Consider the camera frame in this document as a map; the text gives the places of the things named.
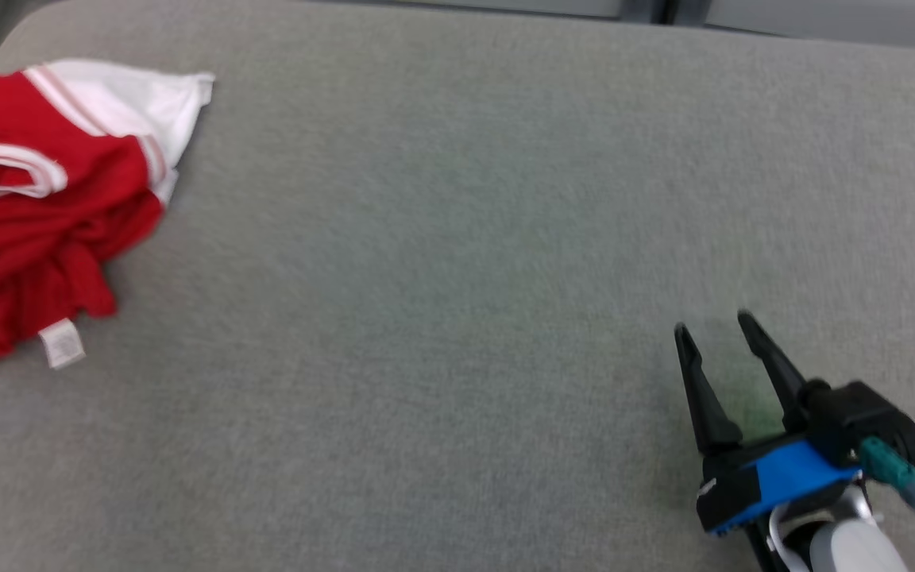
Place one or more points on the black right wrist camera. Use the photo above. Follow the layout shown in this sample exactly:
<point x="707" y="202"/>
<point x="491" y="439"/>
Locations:
<point x="862" y="413"/>

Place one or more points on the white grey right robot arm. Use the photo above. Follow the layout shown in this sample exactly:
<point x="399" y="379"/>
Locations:
<point x="847" y="548"/>

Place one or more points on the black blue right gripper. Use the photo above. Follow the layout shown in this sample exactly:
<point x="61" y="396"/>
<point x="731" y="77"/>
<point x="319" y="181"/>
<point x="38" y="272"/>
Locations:
<point x="783" y="477"/>

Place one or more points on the grey partition post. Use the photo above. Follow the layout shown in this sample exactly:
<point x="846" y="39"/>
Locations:
<point x="648" y="8"/>

